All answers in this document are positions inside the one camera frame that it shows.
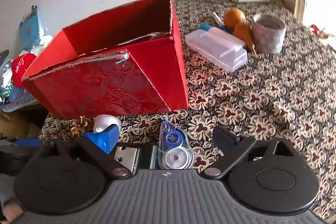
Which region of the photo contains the blue notebook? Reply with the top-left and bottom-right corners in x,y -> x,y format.
19,6 -> 42,50

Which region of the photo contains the clear plastic case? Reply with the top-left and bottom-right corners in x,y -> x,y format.
185,29 -> 248,73

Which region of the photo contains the orange gourd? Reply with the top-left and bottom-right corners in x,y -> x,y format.
224,8 -> 257,54

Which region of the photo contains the clear plastic bag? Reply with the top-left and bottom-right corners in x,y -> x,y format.
29,30 -> 54,55

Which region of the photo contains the white tube with blue cap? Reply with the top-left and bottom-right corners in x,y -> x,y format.
199,24 -> 247,48

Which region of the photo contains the red plush toy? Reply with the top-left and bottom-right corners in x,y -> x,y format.
11,53 -> 37,87

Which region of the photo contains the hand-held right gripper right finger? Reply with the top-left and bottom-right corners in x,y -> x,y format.
202,126 -> 298,180

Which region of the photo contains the black case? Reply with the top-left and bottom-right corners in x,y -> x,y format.
134,144 -> 159,170

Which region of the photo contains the clear correction tape dispenser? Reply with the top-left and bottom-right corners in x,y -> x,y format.
157,118 -> 195,170

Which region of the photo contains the wooden holder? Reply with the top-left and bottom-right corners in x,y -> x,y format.
274,0 -> 307,21

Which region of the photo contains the red brocade box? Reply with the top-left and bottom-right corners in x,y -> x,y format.
21,0 -> 189,119

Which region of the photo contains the white pen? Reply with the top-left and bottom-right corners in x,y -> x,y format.
212,12 -> 223,26

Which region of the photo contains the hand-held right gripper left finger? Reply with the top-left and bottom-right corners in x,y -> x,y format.
39,124 -> 132,180

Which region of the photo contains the brown pine cone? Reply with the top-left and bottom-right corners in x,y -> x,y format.
70,116 -> 95,138

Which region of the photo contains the floral patterned cup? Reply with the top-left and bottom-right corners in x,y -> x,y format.
252,14 -> 286,54

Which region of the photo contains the small red toy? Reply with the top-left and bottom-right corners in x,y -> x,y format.
308,25 -> 330,39

